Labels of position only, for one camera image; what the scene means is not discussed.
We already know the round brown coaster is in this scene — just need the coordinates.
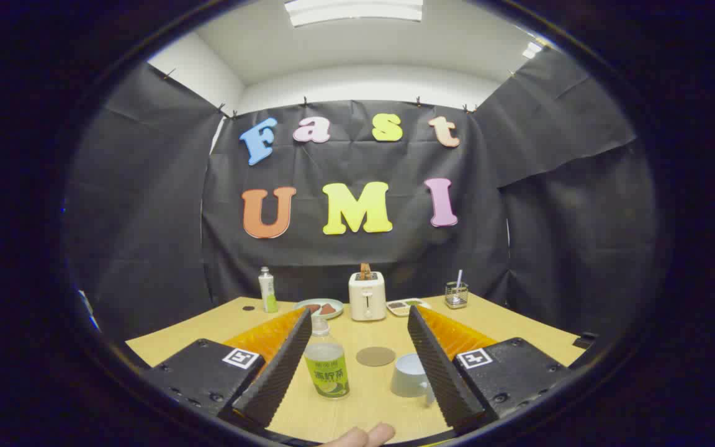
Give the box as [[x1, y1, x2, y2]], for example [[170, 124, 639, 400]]
[[356, 346, 397, 367]]

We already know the black backdrop cloth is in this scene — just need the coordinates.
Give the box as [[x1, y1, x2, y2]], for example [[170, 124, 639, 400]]
[[63, 47, 659, 342]]

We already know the white bottle with green base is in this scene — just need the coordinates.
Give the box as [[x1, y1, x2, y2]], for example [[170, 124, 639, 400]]
[[258, 267, 279, 314]]

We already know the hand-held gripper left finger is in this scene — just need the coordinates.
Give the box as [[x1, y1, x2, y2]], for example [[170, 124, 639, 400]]
[[140, 307, 313, 429]]

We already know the green label juice bottle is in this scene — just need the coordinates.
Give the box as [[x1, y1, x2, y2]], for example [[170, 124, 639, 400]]
[[304, 317, 351, 399]]

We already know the pale green plate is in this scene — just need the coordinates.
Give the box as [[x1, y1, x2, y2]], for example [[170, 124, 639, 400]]
[[294, 299, 344, 320]]

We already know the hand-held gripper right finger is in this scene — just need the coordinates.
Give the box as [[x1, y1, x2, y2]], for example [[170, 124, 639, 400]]
[[407, 305, 575, 434]]

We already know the cream toaster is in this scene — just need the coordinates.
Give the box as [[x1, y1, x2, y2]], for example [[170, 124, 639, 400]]
[[349, 271, 387, 322]]

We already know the white divided dish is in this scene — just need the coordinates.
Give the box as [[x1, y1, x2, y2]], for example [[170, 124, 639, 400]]
[[386, 298, 431, 317]]

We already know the light blue cup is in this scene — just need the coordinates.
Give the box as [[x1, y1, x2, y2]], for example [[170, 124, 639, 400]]
[[390, 353, 436, 407]]

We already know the wooden table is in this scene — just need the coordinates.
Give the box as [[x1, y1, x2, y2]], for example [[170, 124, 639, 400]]
[[125, 292, 588, 445]]

